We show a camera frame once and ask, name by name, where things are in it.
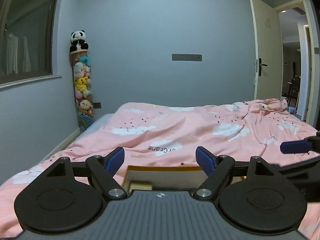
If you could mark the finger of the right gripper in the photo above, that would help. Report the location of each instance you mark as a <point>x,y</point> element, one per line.
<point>303,175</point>
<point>301,146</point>

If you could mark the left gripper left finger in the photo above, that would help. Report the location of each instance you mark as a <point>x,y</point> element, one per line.
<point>100,172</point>

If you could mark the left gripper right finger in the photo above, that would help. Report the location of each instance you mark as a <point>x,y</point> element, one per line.
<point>220,171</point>

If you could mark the cream bedroom door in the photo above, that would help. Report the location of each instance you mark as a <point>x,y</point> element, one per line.
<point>268,47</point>

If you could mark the orange cardboard storage box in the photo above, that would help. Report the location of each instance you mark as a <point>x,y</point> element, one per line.
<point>166,178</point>

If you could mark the small brown cardboard box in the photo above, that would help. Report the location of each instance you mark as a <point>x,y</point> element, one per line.
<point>140,185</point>

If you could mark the grey mattress edge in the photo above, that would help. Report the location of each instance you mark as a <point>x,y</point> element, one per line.
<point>96,125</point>

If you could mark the pink cloud print duvet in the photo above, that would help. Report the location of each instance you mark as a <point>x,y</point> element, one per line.
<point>154,135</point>

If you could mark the plush toy hanging column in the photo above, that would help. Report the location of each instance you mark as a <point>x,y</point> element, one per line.
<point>80,63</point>

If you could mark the panda plush toy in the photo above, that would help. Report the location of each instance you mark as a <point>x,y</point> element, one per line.
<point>78,41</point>

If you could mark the dark window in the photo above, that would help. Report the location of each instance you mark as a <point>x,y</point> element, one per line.
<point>26,39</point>

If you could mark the black door handle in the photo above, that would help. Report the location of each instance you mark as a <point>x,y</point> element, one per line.
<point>259,66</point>

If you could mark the grey wall switch panel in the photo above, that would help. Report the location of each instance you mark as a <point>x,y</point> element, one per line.
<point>186,57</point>

